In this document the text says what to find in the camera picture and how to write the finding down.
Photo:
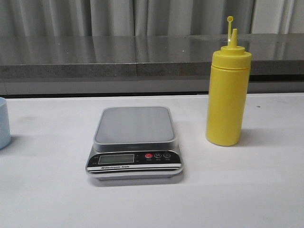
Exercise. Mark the yellow squeeze bottle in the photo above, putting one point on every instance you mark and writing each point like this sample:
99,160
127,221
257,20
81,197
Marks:
229,78

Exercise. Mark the light blue plastic cup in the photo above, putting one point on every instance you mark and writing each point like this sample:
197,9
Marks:
4,124

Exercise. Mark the silver digital kitchen scale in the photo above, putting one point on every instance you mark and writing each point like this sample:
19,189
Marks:
135,142

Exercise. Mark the grey stone countertop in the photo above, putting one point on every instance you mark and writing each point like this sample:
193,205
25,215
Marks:
68,66

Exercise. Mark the grey curtain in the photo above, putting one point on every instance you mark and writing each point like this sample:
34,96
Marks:
148,17

